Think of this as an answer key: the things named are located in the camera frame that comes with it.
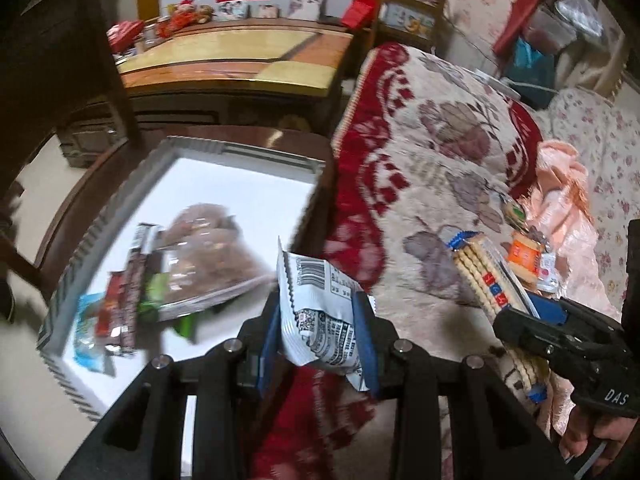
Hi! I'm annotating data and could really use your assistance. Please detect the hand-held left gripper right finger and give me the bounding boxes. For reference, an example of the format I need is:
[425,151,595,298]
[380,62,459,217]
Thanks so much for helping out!
[350,290,576,480]

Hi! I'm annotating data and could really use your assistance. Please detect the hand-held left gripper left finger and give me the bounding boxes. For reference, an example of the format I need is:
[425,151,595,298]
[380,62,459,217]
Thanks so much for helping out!
[57,292,283,480]

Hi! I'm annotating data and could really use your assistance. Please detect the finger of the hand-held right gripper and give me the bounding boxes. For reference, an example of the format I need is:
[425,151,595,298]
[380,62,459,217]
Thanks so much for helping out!
[525,292,568,325]
[492,305,566,357]

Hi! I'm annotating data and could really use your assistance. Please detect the small white red-print snack packet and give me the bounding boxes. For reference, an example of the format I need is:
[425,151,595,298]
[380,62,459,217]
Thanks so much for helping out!
[535,252,561,293]

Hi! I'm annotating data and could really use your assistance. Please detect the white grey-print snack packet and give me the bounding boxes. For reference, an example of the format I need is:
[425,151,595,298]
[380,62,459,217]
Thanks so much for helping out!
[276,237,377,393]

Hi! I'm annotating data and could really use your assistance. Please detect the orange cracker package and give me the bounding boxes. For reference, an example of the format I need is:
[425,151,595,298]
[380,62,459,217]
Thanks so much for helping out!
[505,230,546,281]

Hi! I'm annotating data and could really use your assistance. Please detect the blue cracker package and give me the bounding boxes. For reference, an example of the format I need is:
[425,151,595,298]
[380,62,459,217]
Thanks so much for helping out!
[445,230,551,406]

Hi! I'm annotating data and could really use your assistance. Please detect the clear bag of brown snacks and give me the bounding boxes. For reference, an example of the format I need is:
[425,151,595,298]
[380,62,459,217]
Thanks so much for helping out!
[150,202,278,323]

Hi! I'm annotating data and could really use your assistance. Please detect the brown stick snack packet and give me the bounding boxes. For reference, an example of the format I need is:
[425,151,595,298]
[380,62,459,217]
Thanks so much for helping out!
[142,225,166,281]
[119,223,151,356]

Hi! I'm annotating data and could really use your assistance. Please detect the white ribbed box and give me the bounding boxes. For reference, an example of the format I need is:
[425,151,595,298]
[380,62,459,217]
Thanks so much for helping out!
[37,135,331,480]

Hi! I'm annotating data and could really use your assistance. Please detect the red snack packet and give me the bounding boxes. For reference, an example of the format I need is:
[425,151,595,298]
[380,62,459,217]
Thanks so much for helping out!
[94,270,126,338]

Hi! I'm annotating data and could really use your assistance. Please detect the light blue snack packet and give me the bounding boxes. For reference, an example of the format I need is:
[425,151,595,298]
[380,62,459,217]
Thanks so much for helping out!
[72,292,116,376]

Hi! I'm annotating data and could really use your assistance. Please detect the person's right hand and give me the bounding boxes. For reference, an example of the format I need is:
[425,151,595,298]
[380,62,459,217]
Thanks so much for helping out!
[557,402,640,480]

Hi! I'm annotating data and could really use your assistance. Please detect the green label snack packet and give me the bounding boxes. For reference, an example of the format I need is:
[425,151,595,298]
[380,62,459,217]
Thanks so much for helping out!
[500,200,528,231]

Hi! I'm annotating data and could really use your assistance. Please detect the pink satin quilt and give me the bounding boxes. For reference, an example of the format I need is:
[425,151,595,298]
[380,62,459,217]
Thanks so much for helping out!
[520,140,626,441]

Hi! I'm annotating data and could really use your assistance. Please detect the floral sofa cover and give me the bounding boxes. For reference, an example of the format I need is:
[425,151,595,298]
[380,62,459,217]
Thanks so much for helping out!
[445,0,640,311]

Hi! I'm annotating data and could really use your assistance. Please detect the floral fleece blanket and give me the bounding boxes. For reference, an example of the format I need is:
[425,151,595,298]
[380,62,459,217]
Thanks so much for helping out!
[245,42,566,480]

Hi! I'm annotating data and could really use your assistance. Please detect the blue plastic bag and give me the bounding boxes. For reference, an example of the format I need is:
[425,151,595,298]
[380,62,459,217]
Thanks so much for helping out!
[510,37,556,86]

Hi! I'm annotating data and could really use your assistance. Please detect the clear plastic bag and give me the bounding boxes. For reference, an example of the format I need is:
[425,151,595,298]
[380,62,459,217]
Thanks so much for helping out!
[555,0,606,36]

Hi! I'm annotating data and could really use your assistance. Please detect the red cloth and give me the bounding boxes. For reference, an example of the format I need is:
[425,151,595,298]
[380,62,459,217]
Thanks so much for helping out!
[492,0,546,56]

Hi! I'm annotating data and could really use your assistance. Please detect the wooden table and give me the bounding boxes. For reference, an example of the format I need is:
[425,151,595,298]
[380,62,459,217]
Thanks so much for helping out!
[55,17,356,171]

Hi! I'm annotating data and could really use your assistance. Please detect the wooden shelf chair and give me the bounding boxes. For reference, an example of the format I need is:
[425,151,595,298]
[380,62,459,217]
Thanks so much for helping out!
[375,0,448,51]

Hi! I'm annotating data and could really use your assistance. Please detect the red paper bag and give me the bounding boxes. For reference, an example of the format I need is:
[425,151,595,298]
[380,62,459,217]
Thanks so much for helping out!
[342,0,378,28]

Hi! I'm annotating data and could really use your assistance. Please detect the row of photo frames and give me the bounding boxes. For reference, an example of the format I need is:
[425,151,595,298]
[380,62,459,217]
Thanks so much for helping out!
[217,0,281,21]

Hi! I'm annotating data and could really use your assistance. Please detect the red box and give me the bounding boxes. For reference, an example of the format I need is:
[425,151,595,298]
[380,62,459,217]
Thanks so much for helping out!
[107,20,146,53]

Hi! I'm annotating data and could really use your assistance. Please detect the plush toys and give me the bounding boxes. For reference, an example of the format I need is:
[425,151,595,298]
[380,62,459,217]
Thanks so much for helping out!
[167,0,213,26]

